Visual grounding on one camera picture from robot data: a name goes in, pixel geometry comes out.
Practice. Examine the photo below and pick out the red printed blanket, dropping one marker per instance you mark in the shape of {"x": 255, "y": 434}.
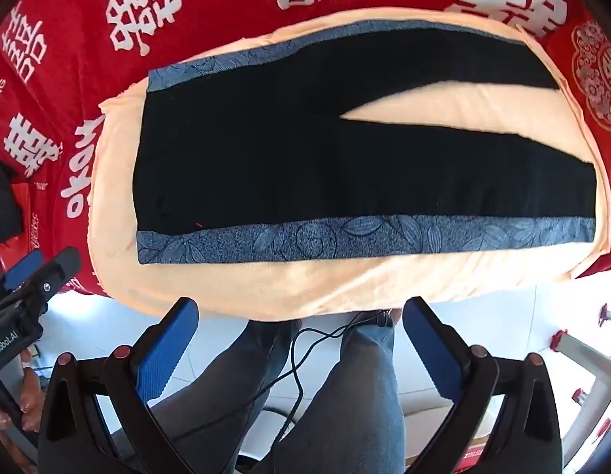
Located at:
{"x": 211, "y": 10}

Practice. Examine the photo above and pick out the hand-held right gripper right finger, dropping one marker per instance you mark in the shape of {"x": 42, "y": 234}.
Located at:
{"x": 434, "y": 350}

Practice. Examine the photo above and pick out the dark cloth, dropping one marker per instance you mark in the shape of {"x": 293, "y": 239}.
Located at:
{"x": 1, "y": 202}

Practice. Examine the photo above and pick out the person's left hand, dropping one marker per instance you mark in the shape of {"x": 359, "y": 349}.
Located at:
{"x": 30, "y": 400}

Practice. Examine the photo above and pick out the white metal rack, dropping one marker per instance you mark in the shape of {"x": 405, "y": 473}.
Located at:
{"x": 582, "y": 350}

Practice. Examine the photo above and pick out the person's leg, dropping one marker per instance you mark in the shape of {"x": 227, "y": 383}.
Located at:
{"x": 221, "y": 385}
{"x": 355, "y": 400}

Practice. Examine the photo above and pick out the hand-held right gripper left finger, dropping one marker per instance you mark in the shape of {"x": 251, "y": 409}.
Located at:
{"x": 167, "y": 350}

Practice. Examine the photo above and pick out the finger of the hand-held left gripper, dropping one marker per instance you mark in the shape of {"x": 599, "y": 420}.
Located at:
{"x": 61, "y": 264}
{"x": 23, "y": 265}

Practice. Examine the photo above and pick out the person's left leg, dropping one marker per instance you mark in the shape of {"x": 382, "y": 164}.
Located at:
{"x": 221, "y": 385}

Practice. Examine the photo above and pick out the black pants with blue stripes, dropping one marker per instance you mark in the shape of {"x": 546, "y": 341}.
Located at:
{"x": 285, "y": 158}

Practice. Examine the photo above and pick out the person's right leg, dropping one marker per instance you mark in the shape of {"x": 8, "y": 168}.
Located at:
{"x": 355, "y": 400}

